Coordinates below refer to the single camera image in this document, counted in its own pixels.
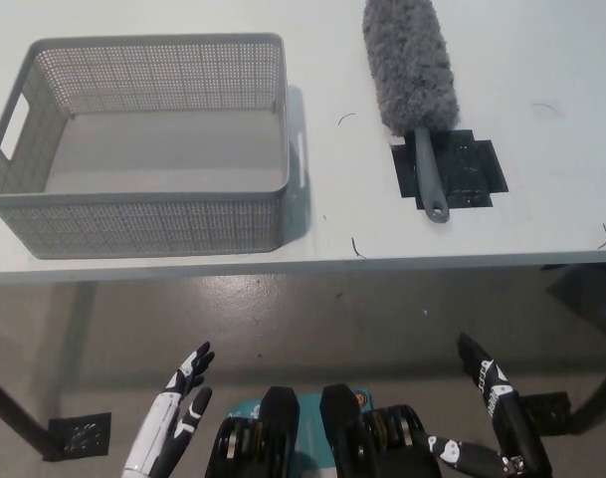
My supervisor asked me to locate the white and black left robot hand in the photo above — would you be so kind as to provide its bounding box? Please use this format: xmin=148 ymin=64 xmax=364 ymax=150
xmin=122 ymin=341 xmax=217 ymax=475

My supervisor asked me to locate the black tape patch on floor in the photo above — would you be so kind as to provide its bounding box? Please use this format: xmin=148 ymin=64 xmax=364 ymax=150
xmin=47 ymin=411 xmax=112 ymax=460
xmin=519 ymin=391 xmax=573 ymax=425

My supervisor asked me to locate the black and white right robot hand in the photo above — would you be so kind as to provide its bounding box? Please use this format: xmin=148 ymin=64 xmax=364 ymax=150
xmin=425 ymin=332 xmax=555 ymax=478

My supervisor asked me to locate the black tape patch on desk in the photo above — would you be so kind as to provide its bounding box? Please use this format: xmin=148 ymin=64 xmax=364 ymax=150
xmin=391 ymin=127 xmax=508 ymax=210

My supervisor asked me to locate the grey perforated plastic basket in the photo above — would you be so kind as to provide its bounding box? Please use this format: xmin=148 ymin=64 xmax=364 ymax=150
xmin=0 ymin=32 xmax=297 ymax=260

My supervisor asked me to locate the black and teal robot torso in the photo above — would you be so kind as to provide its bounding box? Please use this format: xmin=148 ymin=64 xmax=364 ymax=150
xmin=205 ymin=382 xmax=443 ymax=478

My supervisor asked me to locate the grey fluffy duster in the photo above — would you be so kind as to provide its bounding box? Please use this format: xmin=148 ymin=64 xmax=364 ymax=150
xmin=361 ymin=0 xmax=463 ymax=225

